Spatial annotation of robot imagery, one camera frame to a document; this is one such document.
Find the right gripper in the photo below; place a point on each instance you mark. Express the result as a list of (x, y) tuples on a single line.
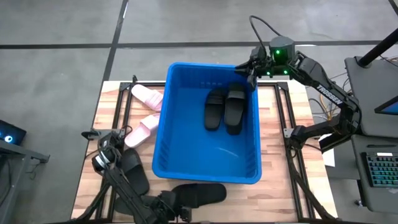
[(262, 63)]

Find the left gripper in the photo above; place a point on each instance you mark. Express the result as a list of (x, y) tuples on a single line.
[(166, 202)]

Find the pink slide sandal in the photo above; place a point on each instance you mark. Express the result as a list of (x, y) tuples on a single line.
[(146, 96), (140, 132)]

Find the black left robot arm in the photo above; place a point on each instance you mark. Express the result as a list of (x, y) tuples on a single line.
[(124, 189)]

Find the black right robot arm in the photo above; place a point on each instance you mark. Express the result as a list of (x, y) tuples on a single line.
[(326, 88)]

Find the blue plastic bin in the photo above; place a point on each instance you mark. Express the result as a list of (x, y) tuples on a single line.
[(192, 149)]

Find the black flat bar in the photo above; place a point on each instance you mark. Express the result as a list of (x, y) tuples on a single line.
[(332, 142)]

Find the white paper sheet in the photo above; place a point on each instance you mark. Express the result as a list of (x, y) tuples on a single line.
[(329, 158)]

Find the grey desk with pole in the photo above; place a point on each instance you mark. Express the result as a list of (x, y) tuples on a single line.
[(367, 93)]

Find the black round pole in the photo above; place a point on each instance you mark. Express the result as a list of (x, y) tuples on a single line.
[(376, 48)]

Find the black monitor with blue screen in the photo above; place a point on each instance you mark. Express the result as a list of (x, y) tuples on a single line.
[(390, 107)]

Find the backlit rainbow keyboard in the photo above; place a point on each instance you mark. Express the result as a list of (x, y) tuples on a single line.
[(382, 169)]

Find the dark grey side table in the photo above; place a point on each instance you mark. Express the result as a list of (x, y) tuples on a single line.
[(18, 151)]

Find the grey desk with keyboard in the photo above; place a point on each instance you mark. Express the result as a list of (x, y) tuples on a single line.
[(382, 199)]

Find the black computer with blue light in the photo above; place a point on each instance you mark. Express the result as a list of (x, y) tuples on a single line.
[(12, 132)]

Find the black aluminium extrusion frame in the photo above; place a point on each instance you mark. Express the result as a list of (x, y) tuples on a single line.
[(155, 83)]

